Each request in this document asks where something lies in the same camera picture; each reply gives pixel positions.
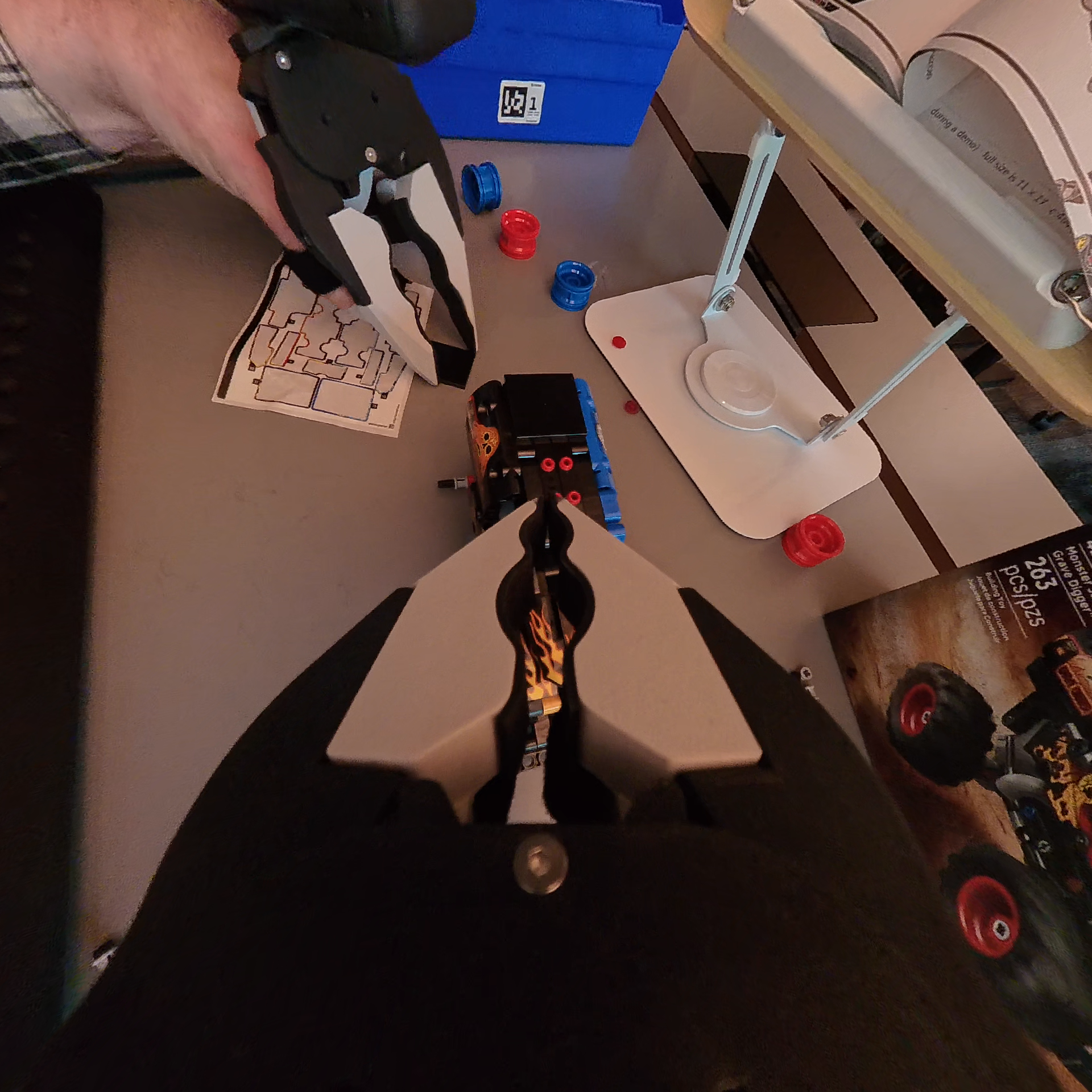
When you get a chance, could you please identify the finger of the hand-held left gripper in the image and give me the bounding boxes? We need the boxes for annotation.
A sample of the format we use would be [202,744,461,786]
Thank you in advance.
[398,168,479,383]
[325,202,440,388]

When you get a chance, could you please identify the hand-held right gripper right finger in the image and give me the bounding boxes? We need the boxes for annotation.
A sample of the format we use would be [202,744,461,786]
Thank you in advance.
[550,500,764,820]

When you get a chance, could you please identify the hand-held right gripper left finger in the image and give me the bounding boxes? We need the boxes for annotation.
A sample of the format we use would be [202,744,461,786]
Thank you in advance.
[328,500,547,820]

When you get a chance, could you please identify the white sticker sheet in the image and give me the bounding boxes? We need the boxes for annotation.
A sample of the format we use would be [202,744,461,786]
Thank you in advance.
[214,253,448,438]

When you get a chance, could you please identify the blue black brick truck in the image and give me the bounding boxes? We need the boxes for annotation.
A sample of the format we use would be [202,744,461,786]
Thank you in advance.
[441,373,629,777]

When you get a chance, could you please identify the instruction booklet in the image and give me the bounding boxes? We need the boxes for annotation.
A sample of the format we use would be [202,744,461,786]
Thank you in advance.
[820,1,1092,300]

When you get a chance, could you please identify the grey desk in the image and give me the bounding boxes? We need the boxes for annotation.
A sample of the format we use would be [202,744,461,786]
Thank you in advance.
[77,35,1092,1008]

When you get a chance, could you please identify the person's left hand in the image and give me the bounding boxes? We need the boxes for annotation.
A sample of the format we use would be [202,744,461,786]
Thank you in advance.
[35,1,317,257]

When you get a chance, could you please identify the large red wheel hub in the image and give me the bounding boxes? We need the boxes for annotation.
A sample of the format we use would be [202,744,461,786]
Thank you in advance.
[784,516,846,568]

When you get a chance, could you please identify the blue storage bin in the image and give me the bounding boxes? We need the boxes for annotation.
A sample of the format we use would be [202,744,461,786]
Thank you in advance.
[402,1,687,146]

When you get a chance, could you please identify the white book stand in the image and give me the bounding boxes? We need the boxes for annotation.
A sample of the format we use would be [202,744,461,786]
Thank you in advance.
[586,1,1092,540]

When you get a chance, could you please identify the monster truck set box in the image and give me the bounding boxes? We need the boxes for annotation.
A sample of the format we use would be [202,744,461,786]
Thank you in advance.
[825,550,1092,1068]

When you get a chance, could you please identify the dark perforated panel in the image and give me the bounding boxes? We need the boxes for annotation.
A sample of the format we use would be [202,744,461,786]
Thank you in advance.
[1,180,104,1025]

